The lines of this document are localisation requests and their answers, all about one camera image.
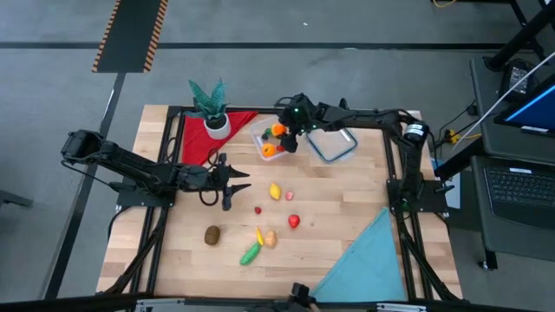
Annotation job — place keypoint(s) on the black power brick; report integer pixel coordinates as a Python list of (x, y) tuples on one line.
[(516, 80)]

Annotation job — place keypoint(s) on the orange toy pumpkin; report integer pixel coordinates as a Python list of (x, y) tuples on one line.
[(278, 129)]

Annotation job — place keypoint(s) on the red cloth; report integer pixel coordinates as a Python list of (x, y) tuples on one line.
[(204, 147)]

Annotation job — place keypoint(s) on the blue and white box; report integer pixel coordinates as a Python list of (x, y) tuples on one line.
[(454, 199)]

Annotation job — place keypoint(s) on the black stand pole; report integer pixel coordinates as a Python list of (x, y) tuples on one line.
[(520, 39)]

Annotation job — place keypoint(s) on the yellow toy lemon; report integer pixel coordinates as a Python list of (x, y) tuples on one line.
[(275, 191)]

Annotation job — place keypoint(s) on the small pink toy fruit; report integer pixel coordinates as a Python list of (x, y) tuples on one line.
[(289, 196)]

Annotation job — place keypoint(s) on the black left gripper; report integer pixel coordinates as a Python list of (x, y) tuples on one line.
[(208, 178)]

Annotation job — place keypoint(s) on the silver metal bracket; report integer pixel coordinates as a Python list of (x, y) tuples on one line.
[(401, 307), (158, 305)]

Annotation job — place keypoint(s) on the brown toy kiwi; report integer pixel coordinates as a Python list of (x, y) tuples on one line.
[(212, 235)]

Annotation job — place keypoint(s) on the clear tupperware lid blue rim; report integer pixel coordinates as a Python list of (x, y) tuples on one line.
[(329, 145)]

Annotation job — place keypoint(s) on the green toy cucumber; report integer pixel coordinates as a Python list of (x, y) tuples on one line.
[(250, 254)]

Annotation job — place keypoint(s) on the black table-level camera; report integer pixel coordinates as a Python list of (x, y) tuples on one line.
[(299, 291)]

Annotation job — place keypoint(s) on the small yellow toy pepper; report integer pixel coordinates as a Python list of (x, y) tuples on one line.
[(259, 236)]

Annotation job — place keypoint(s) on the grey furniture leg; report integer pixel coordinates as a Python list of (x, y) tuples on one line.
[(13, 198)]

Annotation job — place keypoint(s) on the clear plastic tupperware container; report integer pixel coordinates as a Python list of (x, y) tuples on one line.
[(256, 130)]

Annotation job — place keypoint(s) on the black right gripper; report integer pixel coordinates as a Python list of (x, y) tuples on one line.
[(301, 115)]

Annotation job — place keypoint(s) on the black hazard-striped floor mat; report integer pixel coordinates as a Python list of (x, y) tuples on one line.
[(130, 34)]

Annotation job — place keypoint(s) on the teal cloth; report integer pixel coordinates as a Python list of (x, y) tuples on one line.
[(368, 264)]

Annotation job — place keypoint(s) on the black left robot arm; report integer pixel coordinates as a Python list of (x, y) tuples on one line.
[(130, 167)]

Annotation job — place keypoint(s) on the monitor with blue screen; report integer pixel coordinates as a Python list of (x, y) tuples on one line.
[(533, 112)]

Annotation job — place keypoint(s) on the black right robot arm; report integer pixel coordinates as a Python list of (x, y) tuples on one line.
[(412, 164)]

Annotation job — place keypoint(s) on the green plant in white pot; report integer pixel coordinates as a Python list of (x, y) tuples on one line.
[(215, 123)]

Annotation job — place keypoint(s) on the yellow power plug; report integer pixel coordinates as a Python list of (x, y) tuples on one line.
[(453, 136)]

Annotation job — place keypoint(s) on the tan toy potato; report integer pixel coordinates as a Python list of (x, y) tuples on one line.
[(270, 239)]

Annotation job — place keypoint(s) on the laptop computer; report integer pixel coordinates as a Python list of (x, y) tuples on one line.
[(481, 112)]

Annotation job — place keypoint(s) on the orange toy tangerine green leaf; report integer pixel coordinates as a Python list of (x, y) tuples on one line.
[(269, 150)]

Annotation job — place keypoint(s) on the black laptop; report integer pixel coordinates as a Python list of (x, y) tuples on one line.
[(520, 186)]

